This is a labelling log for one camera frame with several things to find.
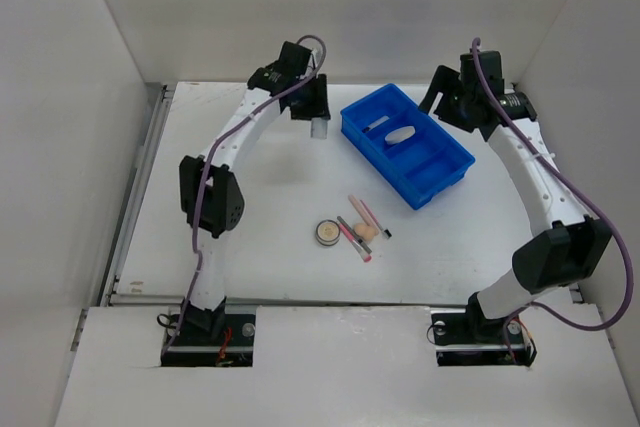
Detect clear plastic bottle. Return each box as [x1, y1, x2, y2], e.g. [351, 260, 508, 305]
[310, 118, 328, 140]

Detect round white powder puff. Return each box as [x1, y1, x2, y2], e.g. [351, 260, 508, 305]
[384, 125, 416, 146]

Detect small white black-capped bottle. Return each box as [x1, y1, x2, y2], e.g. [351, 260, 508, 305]
[362, 116, 389, 133]

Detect beige makeup sponge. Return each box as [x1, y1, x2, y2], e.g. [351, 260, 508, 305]
[353, 223, 378, 243]

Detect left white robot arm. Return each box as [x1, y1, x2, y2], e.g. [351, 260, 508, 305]
[171, 34, 331, 344]

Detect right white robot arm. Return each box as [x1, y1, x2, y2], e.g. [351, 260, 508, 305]
[419, 51, 612, 342]

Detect pink thick makeup stick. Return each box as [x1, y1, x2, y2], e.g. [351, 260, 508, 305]
[348, 194, 376, 227]

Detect blue plastic organizer bin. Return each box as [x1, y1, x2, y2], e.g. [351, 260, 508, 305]
[340, 84, 475, 210]

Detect round compact powder jar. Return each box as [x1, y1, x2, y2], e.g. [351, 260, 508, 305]
[315, 219, 341, 247]

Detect grey pink lip pencil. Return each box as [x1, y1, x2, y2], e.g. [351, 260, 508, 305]
[337, 216, 372, 263]

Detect thin pink mascara brush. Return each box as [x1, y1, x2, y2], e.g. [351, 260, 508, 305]
[360, 200, 392, 239]

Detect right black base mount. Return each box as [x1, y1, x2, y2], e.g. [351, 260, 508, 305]
[427, 309, 538, 368]

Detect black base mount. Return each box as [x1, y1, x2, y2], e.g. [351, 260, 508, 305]
[427, 309, 538, 368]
[156, 301, 257, 368]

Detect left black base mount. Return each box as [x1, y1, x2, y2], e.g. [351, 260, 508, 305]
[156, 301, 257, 368]

